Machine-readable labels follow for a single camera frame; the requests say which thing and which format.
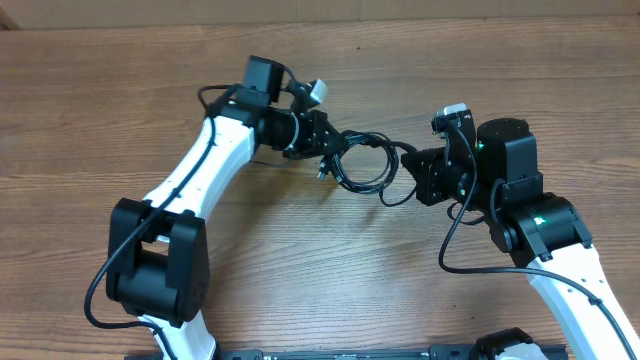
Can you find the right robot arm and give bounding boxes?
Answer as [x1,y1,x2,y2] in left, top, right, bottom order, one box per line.
[401,108,639,359]

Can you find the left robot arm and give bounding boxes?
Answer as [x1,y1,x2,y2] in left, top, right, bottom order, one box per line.
[97,56,344,359]

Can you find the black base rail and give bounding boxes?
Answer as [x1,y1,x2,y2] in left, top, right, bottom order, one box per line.
[216,344,473,360]

